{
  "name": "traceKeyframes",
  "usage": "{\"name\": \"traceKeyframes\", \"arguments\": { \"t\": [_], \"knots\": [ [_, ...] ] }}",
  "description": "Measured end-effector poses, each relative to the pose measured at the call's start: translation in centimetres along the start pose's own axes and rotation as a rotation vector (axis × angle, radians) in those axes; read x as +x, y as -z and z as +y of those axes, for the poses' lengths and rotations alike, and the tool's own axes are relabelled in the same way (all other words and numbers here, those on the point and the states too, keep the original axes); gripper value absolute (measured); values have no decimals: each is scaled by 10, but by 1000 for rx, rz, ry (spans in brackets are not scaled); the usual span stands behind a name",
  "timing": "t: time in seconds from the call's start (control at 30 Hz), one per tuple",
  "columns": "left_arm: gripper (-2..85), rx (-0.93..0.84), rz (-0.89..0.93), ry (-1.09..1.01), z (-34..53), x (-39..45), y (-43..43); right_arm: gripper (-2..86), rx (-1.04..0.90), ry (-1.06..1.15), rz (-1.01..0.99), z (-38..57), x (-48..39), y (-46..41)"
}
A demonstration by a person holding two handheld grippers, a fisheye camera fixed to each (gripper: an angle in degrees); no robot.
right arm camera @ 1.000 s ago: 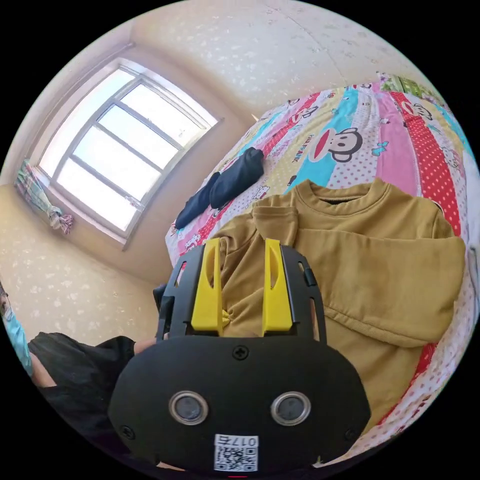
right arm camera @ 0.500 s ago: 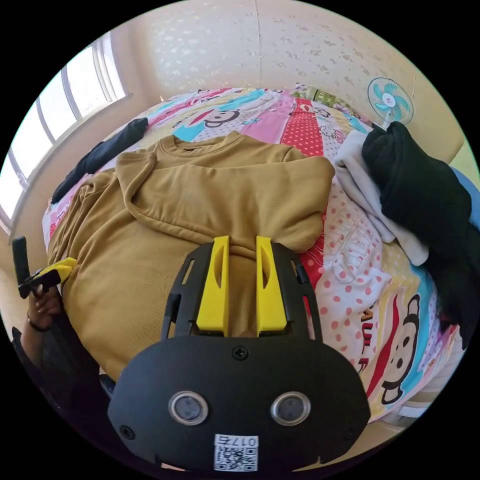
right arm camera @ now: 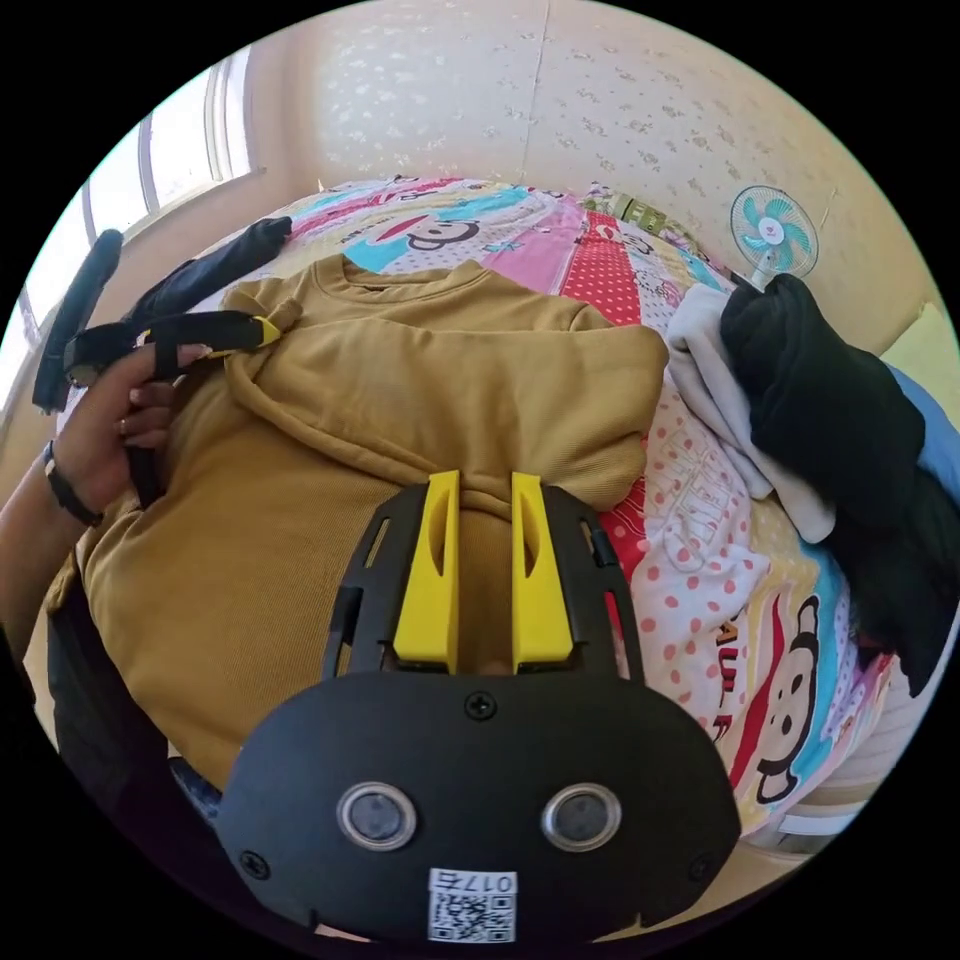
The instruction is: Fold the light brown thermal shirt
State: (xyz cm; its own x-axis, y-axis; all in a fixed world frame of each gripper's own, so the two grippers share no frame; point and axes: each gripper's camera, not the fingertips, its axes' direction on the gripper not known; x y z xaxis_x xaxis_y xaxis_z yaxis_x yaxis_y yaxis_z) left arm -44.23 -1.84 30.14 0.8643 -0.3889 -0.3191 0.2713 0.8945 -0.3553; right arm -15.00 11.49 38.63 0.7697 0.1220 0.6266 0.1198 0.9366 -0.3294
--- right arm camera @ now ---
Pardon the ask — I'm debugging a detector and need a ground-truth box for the bed with cartoon printed sheet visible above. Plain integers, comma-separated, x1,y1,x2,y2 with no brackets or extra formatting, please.
217,174,905,853

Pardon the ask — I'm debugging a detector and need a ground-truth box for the window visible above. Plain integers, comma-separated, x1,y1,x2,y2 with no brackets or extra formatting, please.
0,44,268,421

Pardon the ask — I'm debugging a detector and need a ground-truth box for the person's left forearm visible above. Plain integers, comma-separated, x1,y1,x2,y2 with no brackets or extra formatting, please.
0,440,105,625

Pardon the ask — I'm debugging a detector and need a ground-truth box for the light brown thermal shirt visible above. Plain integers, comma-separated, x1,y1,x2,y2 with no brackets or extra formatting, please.
43,253,671,793

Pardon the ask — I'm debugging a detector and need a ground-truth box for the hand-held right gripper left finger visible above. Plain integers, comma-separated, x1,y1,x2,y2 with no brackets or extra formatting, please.
392,470,461,671

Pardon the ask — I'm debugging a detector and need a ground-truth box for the person's left hand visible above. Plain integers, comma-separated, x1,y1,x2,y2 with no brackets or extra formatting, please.
53,343,213,520

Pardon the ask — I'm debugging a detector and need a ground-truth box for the black garment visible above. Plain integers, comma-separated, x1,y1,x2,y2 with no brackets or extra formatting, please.
133,215,295,325

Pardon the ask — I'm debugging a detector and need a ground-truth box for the person's body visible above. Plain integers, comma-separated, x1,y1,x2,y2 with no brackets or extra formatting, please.
43,581,230,834

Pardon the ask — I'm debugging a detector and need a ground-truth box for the turquoise standing fan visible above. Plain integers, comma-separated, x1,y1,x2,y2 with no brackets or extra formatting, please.
729,184,820,292

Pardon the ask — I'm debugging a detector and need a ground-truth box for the pile of clothes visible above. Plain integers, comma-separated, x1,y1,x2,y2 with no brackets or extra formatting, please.
665,272,960,700

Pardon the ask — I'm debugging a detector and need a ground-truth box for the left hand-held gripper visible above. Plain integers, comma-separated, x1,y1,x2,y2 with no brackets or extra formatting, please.
63,312,285,513

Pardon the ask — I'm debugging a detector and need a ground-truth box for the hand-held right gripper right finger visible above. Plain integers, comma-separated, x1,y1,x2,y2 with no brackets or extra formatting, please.
511,470,577,671

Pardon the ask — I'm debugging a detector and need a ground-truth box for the floral printed pillow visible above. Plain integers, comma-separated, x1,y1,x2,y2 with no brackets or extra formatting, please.
583,182,710,253

